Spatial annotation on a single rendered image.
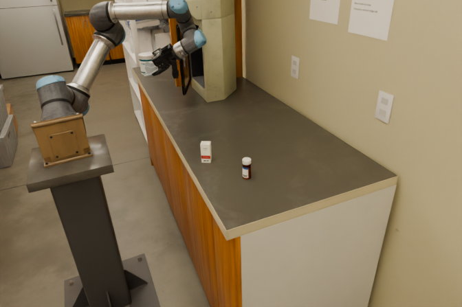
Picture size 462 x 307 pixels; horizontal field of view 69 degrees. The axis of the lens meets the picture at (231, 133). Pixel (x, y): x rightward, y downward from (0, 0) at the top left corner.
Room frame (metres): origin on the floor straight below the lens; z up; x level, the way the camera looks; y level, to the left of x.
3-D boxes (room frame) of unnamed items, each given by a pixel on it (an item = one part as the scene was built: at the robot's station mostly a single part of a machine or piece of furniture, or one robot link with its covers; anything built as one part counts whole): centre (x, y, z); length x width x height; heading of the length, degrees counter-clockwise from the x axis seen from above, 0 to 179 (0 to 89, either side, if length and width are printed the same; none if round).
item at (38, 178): (1.27, 0.71, 0.92); 0.32 x 0.32 x 0.04; 24
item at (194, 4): (1.98, 0.25, 1.46); 0.32 x 0.11 x 0.10; 22
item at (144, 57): (2.51, 0.61, 1.02); 0.13 x 0.13 x 0.15
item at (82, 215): (1.27, 0.71, 0.45); 0.48 x 0.48 x 0.90; 24
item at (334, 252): (1.86, 0.07, 0.45); 2.05 x 0.67 x 0.90; 22
